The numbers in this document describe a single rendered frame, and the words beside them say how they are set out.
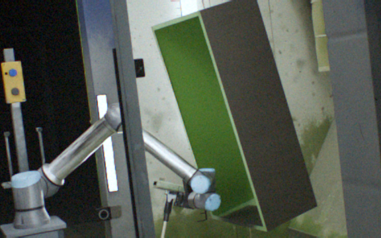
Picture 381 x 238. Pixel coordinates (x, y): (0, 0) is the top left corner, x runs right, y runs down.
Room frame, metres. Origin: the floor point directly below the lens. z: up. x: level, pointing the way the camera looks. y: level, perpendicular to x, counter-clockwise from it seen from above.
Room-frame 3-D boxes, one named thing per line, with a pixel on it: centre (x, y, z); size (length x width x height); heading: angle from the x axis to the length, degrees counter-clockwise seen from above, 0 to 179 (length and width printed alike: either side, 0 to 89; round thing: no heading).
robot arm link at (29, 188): (3.48, 0.90, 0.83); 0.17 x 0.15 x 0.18; 168
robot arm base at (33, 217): (3.47, 0.90, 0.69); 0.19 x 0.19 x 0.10
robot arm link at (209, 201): (3.45, -0.03, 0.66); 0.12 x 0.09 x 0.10; 41
